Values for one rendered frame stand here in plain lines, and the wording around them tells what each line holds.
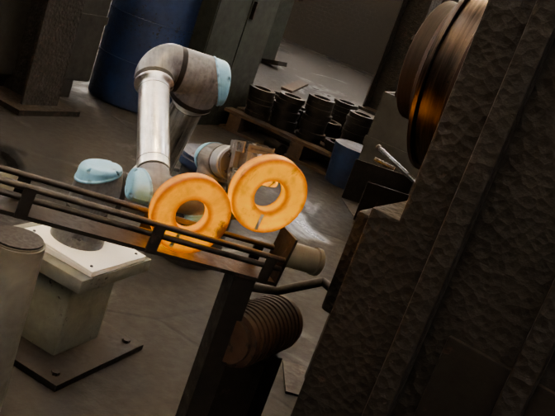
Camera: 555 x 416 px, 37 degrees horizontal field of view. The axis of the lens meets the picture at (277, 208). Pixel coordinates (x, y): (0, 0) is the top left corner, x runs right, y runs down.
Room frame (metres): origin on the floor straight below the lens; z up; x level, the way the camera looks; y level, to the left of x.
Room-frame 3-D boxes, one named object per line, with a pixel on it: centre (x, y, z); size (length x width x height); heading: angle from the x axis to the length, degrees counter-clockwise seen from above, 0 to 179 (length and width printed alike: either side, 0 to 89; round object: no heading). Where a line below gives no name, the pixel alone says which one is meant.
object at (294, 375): (2.46, -0.30, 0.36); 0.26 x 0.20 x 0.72; 8
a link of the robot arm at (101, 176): (2.17, 0.49, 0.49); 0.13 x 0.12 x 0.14; 116
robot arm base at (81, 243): (2.16, 0.50, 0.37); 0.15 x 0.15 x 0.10
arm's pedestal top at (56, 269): (2.16, 0.50, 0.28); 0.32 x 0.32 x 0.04; 69
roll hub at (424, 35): (1.94, -0.23, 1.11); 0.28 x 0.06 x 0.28; 153
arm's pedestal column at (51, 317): (2.16, 0.50, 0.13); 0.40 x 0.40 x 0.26; 69
